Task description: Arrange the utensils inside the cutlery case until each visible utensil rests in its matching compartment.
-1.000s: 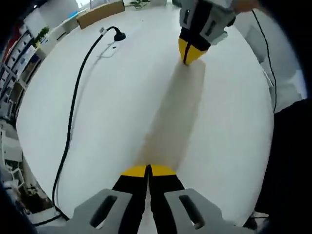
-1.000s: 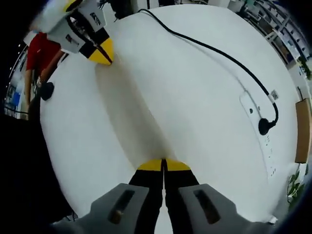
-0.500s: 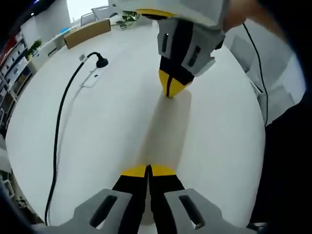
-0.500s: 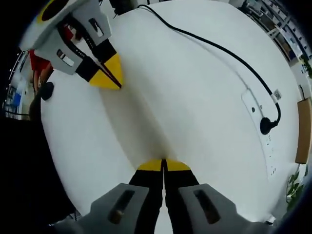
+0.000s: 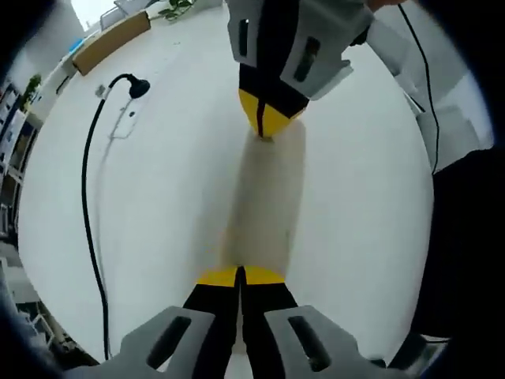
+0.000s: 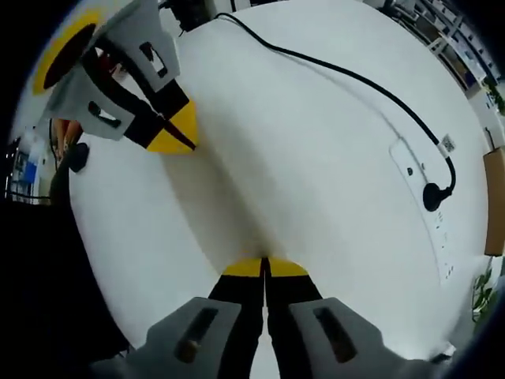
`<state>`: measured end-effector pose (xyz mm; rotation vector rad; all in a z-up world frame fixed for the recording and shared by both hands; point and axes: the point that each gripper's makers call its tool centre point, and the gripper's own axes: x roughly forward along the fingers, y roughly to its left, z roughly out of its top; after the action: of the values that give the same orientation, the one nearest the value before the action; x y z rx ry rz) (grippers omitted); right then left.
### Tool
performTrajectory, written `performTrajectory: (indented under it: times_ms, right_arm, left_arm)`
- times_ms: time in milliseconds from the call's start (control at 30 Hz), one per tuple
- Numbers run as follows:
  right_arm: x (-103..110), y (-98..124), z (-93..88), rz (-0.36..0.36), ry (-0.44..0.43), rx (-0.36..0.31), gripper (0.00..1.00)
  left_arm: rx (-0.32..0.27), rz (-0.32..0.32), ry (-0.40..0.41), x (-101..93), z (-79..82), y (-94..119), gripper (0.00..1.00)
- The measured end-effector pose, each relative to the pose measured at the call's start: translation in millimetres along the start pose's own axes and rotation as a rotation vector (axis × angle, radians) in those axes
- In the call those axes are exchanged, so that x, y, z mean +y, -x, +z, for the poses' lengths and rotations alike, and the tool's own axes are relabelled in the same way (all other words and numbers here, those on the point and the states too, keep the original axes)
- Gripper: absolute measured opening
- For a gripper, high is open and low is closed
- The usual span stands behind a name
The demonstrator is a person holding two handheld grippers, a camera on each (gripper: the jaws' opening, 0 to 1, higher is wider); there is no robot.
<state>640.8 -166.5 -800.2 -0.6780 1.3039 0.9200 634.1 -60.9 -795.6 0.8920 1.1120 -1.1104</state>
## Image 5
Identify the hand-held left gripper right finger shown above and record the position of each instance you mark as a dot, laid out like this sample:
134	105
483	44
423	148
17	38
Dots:
268	300

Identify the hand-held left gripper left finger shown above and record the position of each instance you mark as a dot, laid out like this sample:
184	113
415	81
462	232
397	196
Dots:
213	316

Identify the beige cutlery case lid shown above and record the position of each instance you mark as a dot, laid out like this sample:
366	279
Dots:
272	189

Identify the large potted green plant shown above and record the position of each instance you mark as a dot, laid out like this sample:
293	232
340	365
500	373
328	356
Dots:
175	8

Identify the brown cardboard box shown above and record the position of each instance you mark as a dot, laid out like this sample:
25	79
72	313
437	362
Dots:
110	43

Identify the grey mesh office chair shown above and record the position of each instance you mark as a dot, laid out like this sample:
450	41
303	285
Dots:
114	13

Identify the white grey office chair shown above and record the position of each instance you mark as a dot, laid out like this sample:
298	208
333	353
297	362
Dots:
453	130

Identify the small blue object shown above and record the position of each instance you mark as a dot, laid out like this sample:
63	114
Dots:
75	44

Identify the person's black clothing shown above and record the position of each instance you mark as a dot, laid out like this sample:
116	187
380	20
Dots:
461	237

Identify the small green plant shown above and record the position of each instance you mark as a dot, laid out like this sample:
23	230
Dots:
33	85

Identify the shelf with white bins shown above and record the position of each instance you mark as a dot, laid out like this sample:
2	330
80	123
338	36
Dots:
16	146

